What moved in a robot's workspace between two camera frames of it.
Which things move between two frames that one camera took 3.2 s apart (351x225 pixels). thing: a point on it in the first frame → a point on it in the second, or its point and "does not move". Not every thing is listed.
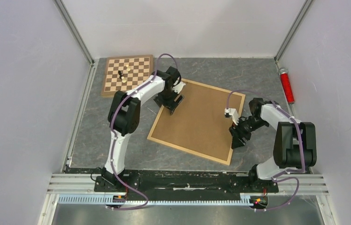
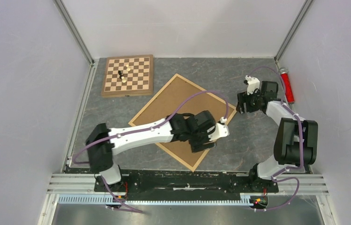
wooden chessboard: [123, 72] does not move
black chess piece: [120, 73] does not move
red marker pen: [284, 73] does not move
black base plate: [165, 185] does not move
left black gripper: [171, 105] → [197, 146]
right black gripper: [237, 141] → [242, 98]
